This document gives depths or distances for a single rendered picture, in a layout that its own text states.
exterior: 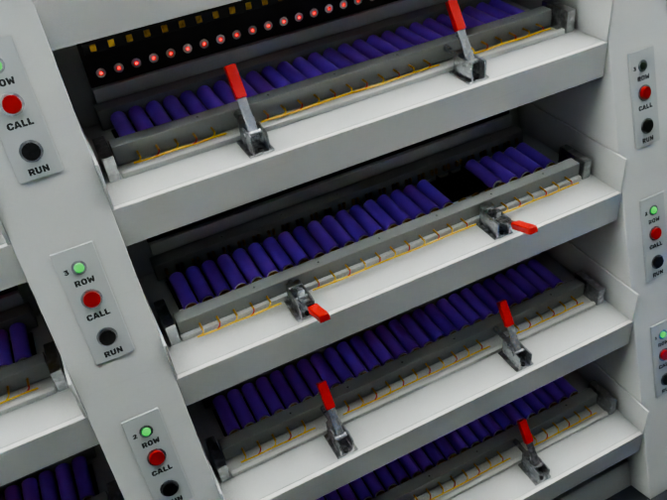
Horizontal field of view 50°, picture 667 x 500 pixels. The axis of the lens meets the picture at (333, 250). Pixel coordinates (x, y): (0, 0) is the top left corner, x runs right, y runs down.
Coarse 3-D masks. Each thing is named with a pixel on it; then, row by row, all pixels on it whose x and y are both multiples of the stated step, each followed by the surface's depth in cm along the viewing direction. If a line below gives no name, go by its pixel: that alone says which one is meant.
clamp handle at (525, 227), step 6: (498, 210) 87; (498, 216) 88; (498, 222) 87; (504, 222) 86; (510, 222) 85; (516, 222) 84; (522, 222) 83; (516, 228) 84; (522, 228) 82; (528, 228) 81; (534, 228) 82
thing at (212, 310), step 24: (552, 168) 94; (576, 168) 95; (504, 192) 91; (528, 192) 93; (552, 192) 93; (432, 216) 89; (456, 216) 89; (360, 240) 86; (384, 240) 86; (408, 240) 88; (312, 264) 84; (336, 264) 85; (240, 288) 82; (264, 288) 82; (192, 312) 79; (216, 312) 80
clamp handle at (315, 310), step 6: (300, 294) 79; (300, 300) 79; (306, 300) 79; (306, 306) 78; (312, 306) 77; (318, 306) 76; (312, 312) 76; (318, 312) 74; (324, 312) 74; (318, 318) 74; (324, 318) 74; (330, 318) 74
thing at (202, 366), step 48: (432, 144) 99; (528, 144) 104; (576, 144) 97; (288, 192) 93; (480, 192) 96; (576, 192) 93; (192, 240) 90; (432, 240) 89; (480, 240) 88; (528, 240) 89; (144, 288) 88; (336, 288) 84; (384, 288) 83; (432, 288) 86; (240, 336) 79; (288, 336) 79; (336, 336) 83; (192, 384) 77
